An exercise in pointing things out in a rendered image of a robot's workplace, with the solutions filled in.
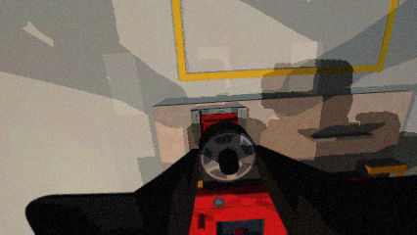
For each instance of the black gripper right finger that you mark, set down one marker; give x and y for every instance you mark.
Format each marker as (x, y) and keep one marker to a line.
(311, 201)

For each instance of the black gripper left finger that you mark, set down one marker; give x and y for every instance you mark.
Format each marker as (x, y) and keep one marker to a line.
(163, 206)

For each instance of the black tyre with grey spoked rim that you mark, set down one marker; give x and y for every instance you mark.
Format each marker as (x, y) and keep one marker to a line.
(218, 137)

